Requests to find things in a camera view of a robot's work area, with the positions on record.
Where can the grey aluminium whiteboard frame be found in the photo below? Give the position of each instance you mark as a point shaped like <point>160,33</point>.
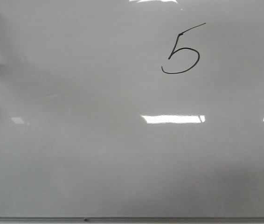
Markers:
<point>219,220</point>

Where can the white glossy whiteboard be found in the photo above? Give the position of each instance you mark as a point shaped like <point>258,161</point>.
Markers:
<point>131,108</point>

